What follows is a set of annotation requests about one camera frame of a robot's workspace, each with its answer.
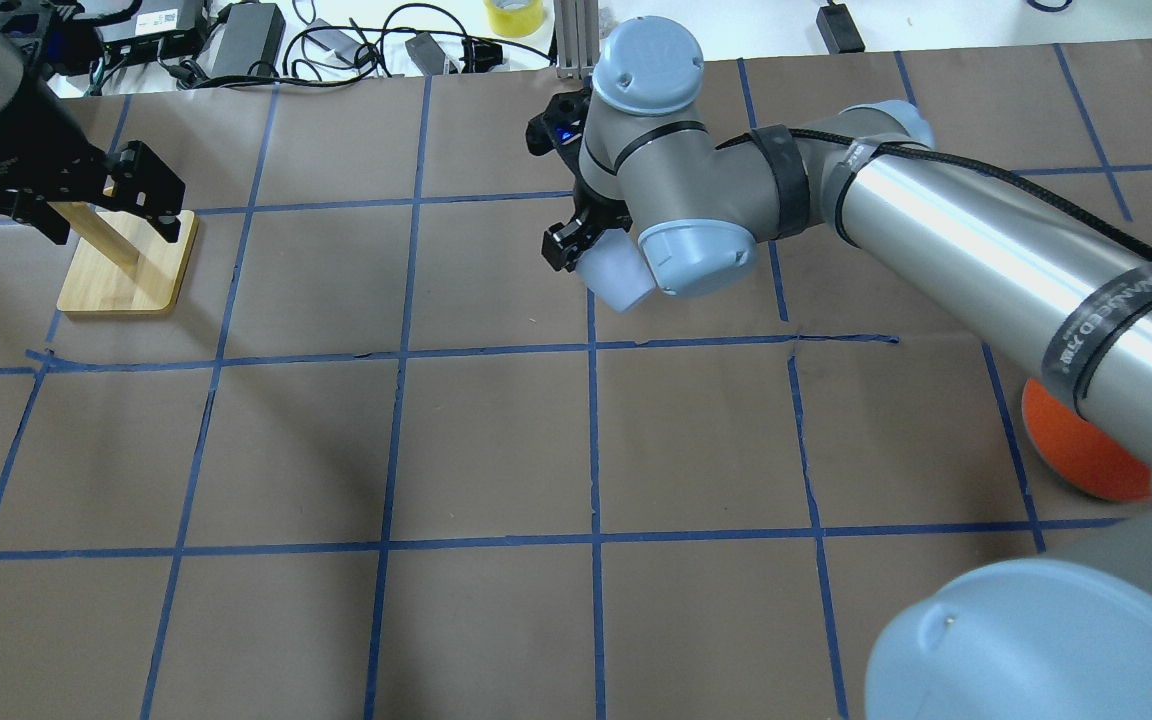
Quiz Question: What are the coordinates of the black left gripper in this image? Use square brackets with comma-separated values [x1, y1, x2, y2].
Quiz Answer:
[0, 141, 185, 247]

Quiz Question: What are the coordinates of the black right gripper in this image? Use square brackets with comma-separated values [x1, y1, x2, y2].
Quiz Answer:
[525, 90, 632, 272]

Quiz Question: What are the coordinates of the light blue plastic cup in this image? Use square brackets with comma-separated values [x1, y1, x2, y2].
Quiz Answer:
[573, 229, 657, 313]

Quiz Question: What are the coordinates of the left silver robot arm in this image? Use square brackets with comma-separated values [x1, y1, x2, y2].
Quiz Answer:
[0, 32, 185, 245]

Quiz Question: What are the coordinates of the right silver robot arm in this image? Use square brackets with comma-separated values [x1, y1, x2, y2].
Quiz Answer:
[526, 15, 1152, 719]

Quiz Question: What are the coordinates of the wooden cup rack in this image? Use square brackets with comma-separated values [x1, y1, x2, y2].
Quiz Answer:
[50, 202, 198, 316]

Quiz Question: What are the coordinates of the large black power brick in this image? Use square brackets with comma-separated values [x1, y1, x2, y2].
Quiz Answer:
[209, 3, 285, 78]

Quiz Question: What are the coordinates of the yellow tape roll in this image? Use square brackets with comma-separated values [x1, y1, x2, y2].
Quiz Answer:
[483, 0, 545, 38]

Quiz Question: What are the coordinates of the black power adapter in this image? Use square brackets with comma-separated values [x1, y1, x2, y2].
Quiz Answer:
[814, 1, 867, 55]

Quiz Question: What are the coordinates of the orange can with silver lid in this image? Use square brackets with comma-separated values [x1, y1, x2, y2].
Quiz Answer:
[1021, 378, 1152, 503]

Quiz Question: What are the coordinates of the aluminium frame post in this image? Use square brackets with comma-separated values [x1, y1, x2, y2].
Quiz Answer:
[553, 0, 602, 79]

